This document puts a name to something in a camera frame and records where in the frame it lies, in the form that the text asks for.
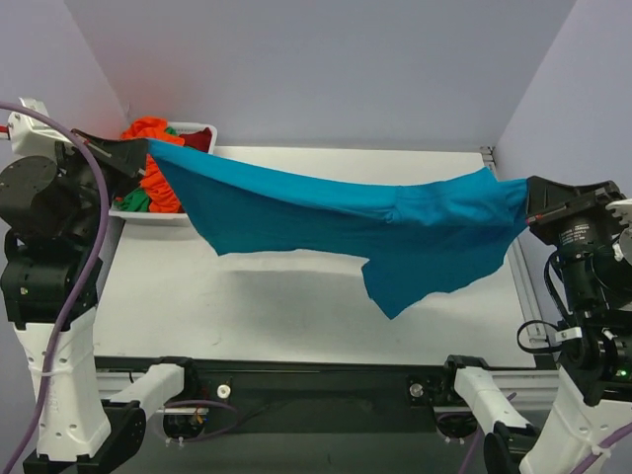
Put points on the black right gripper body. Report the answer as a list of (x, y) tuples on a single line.
[(573, 205)]

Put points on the blue t shirt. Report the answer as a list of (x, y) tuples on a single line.
[(414, 240)]

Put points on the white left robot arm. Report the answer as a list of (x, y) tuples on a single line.
[(50, 294)]

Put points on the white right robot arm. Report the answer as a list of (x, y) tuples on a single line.
[(591, 412)]

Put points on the green t shirt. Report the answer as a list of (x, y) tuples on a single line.
[(133, 200)]

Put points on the orange t shirt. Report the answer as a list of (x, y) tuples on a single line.
[(158, 187)]

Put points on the dark red t shirt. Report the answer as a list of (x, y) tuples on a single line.
[(199, 140)]

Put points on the white plastic basket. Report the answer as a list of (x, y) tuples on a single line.
[(151, 197)]

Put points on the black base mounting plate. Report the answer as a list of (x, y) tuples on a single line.
[(260, 397)]

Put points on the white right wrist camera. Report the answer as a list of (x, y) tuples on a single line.
[(621, 210)]

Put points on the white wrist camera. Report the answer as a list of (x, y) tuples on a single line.
[(621, 210), (31, 137)]

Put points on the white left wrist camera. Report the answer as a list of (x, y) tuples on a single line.
[(31, 137)]

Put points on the aluminium frame rail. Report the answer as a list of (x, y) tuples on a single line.
[(534, 337)]

